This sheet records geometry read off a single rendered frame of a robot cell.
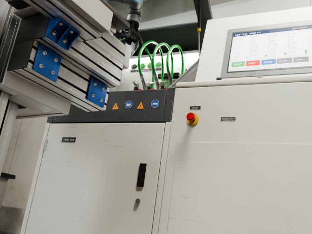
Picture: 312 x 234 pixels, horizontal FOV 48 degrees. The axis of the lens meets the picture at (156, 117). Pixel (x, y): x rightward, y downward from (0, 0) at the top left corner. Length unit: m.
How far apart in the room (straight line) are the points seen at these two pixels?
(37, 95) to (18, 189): 3.67
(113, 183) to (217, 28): 1.06
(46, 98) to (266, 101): 0.83
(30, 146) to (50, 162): 3.06
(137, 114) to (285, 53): 0.79
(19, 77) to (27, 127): 3.89
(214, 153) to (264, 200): 0.26
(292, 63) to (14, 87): 1.25
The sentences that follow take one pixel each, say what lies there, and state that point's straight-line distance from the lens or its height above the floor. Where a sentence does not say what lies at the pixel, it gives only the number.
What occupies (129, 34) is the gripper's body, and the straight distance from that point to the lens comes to 1.95.
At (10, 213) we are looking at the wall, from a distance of 4.82.
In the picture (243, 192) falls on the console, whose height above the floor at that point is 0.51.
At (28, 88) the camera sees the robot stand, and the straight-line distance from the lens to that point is 1.16.
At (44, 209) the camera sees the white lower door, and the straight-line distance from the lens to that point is 1.76.
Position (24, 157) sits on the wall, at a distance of 4.88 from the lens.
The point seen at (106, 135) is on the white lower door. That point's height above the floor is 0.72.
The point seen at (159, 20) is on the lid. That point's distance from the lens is 2.28.
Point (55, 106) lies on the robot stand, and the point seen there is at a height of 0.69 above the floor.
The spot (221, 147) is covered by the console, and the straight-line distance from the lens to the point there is 1.41.
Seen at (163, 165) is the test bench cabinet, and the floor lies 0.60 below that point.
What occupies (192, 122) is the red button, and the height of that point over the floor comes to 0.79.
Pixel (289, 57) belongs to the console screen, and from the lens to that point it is 1.82.
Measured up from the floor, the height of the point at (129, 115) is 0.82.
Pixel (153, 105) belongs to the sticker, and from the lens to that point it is 1.58.
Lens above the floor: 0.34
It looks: 18 degrees up
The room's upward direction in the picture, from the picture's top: 8 degrees clockwise
